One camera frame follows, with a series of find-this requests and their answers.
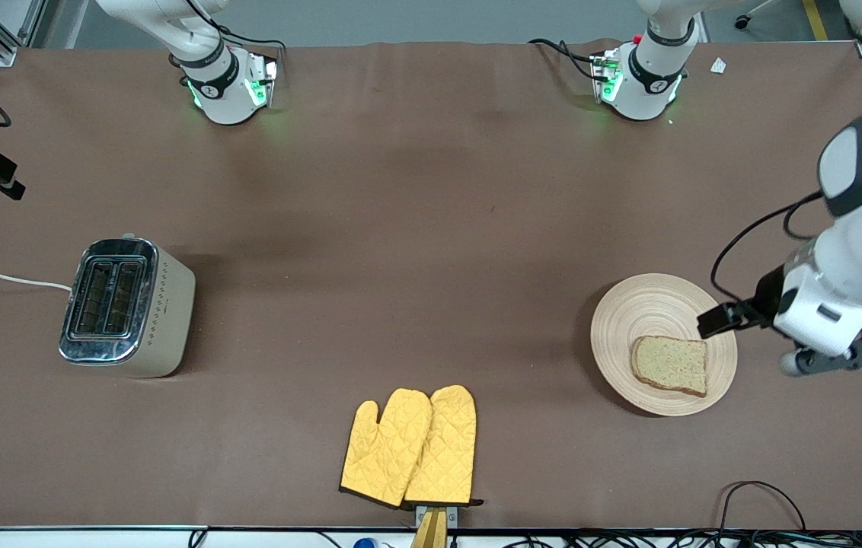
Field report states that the brown toast slice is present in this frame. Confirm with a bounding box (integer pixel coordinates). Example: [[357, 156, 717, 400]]
[[631, 335, 709, 398]]

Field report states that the round wooden plate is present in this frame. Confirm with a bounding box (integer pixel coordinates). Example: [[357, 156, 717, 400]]
[[590, 272, 739, 418]]

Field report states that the cream chrome two-slot toaster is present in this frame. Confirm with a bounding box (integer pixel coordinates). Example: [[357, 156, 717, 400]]
[[58, 233, 196, 379]]

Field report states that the brown table cover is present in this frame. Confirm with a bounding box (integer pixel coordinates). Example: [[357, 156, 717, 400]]
[[0, 38, 862, 532]]

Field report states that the yellow quilted oven mitt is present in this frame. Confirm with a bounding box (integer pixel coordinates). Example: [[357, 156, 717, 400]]
[[340, 388, 433, 509], [404, 384, 485, 508]]

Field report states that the white toaster power cord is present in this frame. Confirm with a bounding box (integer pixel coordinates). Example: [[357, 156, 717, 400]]
[[0, 271, 73, 292]]

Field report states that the upright aluminium frame profile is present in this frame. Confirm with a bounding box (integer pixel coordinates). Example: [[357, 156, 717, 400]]
[[17, 0, 51, 48]]

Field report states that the looped black cable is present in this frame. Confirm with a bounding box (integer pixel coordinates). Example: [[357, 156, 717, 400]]
[[717, 480, 809, 534]]

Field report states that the tangled black cable bundle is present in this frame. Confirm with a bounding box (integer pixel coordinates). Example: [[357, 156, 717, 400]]
[[500, 530, 862, 548]]

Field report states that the black right arm base cable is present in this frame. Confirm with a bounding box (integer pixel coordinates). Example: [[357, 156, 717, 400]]
[[186, 0, 287, 60]]

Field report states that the black arm base cable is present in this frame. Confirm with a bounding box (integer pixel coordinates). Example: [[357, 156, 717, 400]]
[[186, 0, 287, 60], [528, 37, 601, 81]]

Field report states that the black left arm base cable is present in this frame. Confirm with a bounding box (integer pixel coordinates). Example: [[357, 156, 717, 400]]
[[528, 37, 601, 81]]

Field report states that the grey metal bracket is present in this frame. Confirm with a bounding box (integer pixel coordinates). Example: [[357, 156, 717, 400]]
[[414, 504, 459, 527]]

